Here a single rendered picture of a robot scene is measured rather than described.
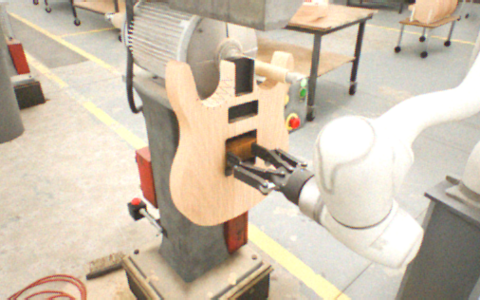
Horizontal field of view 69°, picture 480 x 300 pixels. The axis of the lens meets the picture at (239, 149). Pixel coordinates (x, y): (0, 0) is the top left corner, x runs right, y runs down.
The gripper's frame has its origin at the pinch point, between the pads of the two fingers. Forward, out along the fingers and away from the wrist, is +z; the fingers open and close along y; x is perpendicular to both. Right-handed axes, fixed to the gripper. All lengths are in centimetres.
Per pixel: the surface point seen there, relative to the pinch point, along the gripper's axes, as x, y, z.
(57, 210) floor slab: -106, -16, 160
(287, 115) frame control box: -6.5, 37.1, 18.0
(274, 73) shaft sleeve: 17.3, 9.9, 0.4
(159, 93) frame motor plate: 4.1, 0.5, 37.9
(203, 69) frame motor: 15.1, 3.4, 19.0
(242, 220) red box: -60, 32, 34
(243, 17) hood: 31.3, -4.6, -4.6
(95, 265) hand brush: -102, -17, 94
